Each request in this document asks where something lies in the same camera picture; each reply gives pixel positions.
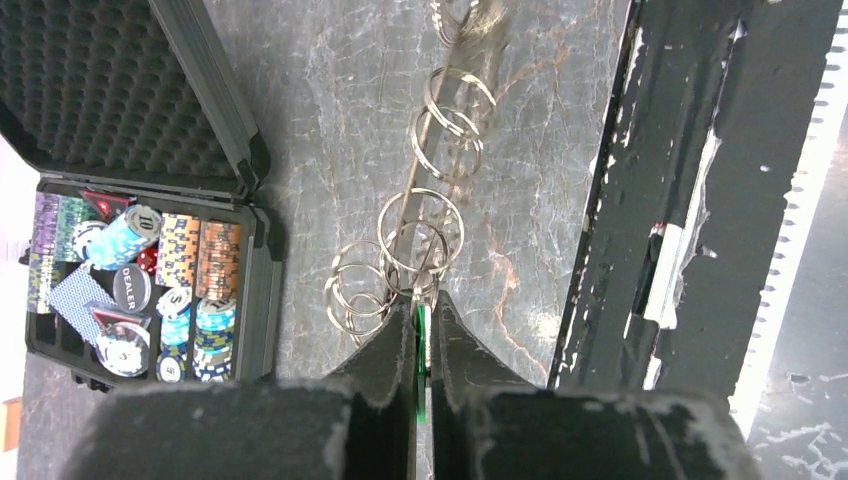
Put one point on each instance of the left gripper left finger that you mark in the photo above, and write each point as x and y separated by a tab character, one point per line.
357	422

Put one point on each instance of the black dealer button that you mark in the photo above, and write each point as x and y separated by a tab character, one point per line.
131	288

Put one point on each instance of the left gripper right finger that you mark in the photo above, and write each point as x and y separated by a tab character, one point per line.
490	423

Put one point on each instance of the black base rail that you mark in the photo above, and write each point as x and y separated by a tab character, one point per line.
704	131

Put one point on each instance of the green key tag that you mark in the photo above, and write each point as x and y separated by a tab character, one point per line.
423	314

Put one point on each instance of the black poker chip case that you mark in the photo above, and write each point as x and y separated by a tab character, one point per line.
147	153

